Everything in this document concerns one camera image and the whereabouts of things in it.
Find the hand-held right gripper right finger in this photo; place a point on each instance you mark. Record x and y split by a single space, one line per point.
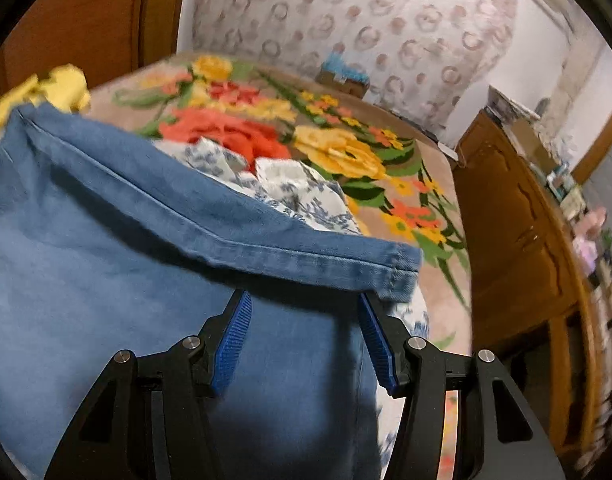
378 340

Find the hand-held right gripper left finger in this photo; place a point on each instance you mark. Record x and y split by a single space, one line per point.
233 345

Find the blue denim pants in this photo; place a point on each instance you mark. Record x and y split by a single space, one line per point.
111 260

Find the wooden sideboard cabinet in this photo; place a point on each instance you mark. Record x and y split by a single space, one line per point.
505 240

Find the white cloth with blue flowers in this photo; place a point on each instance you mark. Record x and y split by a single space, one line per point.
306 195

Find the floral bed blanket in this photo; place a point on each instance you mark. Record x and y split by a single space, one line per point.
336 150

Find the pink figurine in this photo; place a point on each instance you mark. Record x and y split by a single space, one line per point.
590 225

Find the open cardboard box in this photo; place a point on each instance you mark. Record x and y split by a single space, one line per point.
528 140

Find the cardboard box with blue contents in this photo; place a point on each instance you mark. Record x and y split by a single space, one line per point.
343 85

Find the grey roller shutter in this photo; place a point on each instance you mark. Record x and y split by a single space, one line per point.
610 180

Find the yellow plush toy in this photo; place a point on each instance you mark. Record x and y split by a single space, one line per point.
66 87

